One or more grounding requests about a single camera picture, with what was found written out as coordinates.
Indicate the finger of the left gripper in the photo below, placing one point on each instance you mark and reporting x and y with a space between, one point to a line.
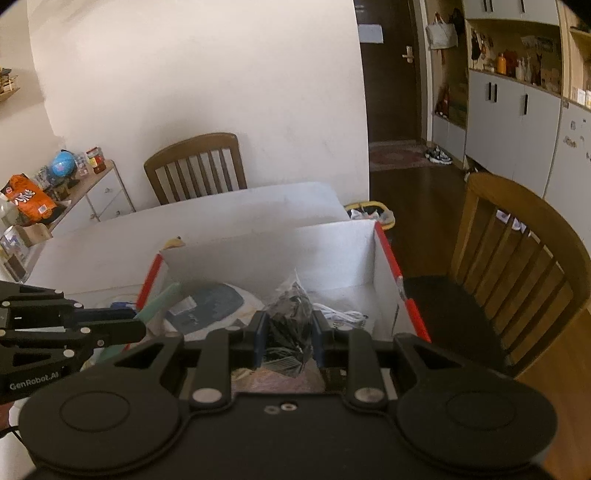
115 316
104 333

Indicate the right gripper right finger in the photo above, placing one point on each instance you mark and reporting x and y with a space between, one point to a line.
350 350

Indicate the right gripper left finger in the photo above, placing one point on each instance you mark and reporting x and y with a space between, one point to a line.
221 352

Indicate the blue wet wipe packet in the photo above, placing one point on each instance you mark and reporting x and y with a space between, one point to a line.
123 305

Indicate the pink snack packet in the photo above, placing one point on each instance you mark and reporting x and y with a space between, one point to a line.
266 381

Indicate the white grey tissue pack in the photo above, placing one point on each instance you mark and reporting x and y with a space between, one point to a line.
196 310

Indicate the clear bag dark contents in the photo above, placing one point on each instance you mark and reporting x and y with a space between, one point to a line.
288 340

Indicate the yellow plush toy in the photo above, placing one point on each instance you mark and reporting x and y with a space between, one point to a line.
175 242

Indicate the red white cardboard box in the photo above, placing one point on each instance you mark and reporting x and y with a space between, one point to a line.
345 265

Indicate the white drawer sideboard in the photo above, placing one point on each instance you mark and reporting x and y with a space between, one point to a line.
96 198

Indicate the orange snack bag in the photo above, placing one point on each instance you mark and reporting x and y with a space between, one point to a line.
29 199

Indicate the yellow waste basket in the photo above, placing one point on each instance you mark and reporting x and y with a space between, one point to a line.
372 210

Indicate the blue globe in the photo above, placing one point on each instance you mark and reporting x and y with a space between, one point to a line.
62 167

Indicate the red lidded jar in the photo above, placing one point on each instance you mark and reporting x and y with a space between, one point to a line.
96 159

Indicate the wooden chair beside box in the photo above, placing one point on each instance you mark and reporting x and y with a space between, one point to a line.
519 275

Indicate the wooden chair far side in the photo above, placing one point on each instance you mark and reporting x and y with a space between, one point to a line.
203 165

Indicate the white tote bag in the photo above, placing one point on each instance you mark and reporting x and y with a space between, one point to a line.
441 35

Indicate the grey wall cabinet unit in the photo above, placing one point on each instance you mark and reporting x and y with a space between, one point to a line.
513 98

